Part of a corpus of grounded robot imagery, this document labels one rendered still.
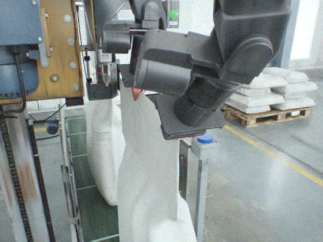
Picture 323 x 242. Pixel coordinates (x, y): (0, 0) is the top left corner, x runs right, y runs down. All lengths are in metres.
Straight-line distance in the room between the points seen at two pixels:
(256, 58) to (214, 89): 0.07
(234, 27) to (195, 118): 0.15
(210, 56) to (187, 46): 0.03
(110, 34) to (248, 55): 0.39
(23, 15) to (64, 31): 0.27
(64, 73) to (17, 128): 0.26
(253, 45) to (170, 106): 0.18
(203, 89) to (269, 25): 0.10
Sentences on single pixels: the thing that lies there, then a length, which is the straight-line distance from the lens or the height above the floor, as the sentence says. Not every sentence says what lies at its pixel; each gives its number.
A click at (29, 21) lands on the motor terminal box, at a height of 1.26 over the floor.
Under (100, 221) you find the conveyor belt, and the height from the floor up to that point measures 0.38.
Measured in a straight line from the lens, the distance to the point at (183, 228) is 0.66.
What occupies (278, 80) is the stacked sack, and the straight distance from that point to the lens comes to 3.68.
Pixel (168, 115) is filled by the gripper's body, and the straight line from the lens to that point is 0.38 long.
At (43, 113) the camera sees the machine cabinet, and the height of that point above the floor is 0.14.
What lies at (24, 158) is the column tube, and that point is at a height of 0.80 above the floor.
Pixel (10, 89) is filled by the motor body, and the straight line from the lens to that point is 0.71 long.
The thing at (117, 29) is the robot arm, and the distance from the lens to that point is 0.61.
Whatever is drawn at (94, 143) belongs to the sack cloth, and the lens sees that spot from 1.29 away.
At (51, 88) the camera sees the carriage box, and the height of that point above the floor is 1.06.
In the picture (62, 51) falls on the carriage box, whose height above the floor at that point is 1.17.
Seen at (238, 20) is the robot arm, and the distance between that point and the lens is 0.25.
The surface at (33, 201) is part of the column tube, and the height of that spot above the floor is 0.62.
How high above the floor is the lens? 1.25
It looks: 21 degrees down
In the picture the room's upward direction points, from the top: straight up
